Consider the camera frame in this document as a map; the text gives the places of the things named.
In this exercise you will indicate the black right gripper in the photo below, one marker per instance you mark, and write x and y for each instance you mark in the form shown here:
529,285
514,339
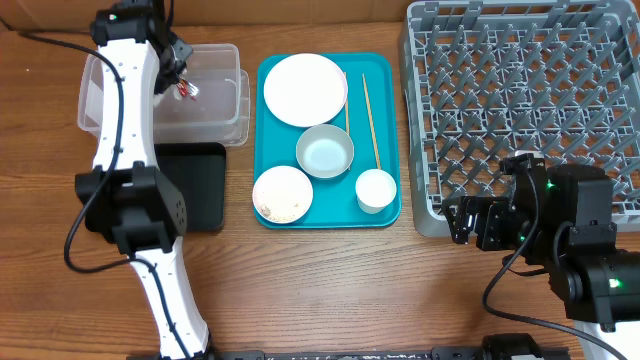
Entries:
493,216

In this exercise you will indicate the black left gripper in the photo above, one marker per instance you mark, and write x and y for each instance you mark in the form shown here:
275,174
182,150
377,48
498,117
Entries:
184,51

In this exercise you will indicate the red snack wrapper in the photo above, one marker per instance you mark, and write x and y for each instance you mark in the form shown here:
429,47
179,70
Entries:
185,89

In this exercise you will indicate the white cup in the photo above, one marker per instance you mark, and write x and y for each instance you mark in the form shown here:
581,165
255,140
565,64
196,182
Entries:
375,190

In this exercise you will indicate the grey bowl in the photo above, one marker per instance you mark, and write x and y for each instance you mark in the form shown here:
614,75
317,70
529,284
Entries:
325,151

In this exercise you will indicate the small white rice plate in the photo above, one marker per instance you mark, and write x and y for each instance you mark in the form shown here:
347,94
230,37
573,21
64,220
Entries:
282,195

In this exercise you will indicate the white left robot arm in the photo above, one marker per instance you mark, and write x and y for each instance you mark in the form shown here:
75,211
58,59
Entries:
126,198

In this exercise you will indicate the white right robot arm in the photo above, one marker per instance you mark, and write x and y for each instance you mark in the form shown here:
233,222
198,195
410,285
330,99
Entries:
559,220

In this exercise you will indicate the clear plastic waste bin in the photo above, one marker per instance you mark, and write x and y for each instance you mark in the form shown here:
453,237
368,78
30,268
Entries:
221,112

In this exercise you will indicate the black food waste tray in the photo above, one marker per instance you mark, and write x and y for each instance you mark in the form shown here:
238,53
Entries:
197,170

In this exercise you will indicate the grey dishwasher rack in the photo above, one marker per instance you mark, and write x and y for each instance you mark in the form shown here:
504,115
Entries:
483,79

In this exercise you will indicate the teal serving tray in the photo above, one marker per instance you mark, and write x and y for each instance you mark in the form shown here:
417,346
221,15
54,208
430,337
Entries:
335,203

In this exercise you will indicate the large white plate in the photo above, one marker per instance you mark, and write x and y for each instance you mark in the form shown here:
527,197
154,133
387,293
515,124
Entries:
305,90

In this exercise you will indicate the right wooden chopstick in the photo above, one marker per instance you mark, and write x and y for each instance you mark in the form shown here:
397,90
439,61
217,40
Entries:
371,122

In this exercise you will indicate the wooden chopstick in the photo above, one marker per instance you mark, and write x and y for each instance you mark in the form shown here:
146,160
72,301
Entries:
346,108
371,122

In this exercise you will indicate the left wooden chopstick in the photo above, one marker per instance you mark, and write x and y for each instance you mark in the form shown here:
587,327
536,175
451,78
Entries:
346,108

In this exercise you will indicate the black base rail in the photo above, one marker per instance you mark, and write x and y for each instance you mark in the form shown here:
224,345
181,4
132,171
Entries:
500,346

